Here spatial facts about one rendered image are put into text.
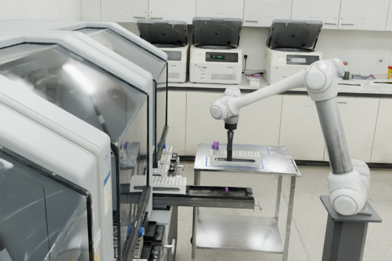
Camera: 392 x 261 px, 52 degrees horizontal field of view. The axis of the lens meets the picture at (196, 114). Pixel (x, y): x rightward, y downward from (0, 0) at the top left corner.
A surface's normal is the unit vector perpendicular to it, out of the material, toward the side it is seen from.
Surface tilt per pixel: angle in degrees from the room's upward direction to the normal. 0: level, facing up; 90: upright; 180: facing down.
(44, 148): 29
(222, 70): 90
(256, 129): 90
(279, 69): 90
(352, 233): 90
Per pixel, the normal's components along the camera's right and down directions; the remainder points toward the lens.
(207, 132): -0.05, 0.28
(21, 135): 0.51, -0.82
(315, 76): -0.48, 0.14
